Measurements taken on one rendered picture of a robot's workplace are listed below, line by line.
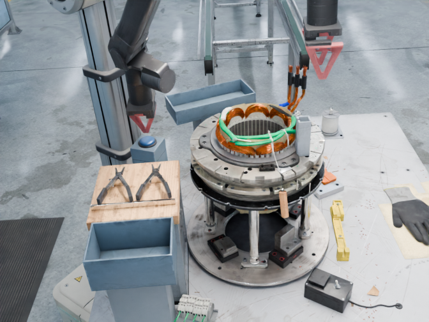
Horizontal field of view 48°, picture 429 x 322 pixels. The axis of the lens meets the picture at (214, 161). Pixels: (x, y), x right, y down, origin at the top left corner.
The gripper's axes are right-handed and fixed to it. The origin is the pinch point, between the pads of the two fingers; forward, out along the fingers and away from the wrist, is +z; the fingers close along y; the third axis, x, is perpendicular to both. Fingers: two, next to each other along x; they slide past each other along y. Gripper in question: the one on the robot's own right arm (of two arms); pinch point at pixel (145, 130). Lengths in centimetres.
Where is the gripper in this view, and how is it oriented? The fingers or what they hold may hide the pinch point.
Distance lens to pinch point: 126.9
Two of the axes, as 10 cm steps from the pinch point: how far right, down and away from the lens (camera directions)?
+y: -0.2, -6.2, 7.8
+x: -10.0, 0.4, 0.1
